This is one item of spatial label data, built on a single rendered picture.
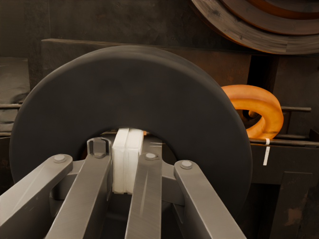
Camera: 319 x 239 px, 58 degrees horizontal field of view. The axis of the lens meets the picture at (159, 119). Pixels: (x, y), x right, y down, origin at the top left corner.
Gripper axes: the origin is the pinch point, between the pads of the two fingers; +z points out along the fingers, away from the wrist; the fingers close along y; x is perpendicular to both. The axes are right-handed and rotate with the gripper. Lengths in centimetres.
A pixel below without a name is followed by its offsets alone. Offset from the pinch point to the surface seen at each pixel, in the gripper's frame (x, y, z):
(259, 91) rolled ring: -4.4, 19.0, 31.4
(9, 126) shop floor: -96, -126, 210
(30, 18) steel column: -11, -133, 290
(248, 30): 5.2, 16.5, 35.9
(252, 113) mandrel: -14, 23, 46
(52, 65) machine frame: -5, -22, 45
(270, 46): 2.8, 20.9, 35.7
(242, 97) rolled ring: -5.2, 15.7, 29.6
